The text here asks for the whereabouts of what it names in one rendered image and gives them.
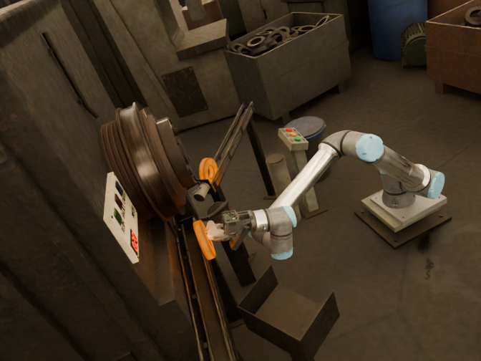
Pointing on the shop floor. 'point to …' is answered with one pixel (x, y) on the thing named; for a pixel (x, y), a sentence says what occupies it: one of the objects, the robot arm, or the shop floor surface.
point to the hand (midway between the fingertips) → (202, 236)
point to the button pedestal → (310, 202)
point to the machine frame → (74, 217)
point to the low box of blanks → (455, 49)
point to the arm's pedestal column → (419, 228)
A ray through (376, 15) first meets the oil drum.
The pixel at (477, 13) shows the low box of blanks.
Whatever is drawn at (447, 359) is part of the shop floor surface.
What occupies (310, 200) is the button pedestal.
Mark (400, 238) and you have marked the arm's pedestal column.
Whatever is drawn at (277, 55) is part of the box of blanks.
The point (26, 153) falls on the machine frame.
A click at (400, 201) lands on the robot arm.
